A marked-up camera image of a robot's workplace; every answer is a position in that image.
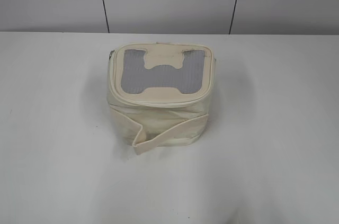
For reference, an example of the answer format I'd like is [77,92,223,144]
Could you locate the cream bag with clear lid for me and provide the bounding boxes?
[106,43,216,155]

